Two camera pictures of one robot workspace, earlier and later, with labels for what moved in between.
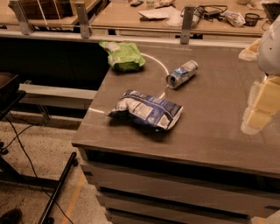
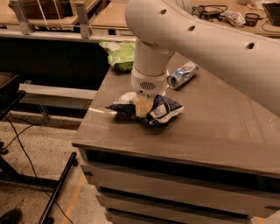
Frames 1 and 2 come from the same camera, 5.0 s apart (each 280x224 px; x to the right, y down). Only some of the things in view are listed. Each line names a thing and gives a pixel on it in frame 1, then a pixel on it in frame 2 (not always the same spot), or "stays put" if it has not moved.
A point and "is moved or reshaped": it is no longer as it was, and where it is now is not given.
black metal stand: (10, 95) stays put
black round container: (251, 19) stays put
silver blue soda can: (180, 74) stays put
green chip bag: (124, 56) stays put
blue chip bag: (146, 109) is moved or reshaped
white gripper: (270, 49) → (148, 83)
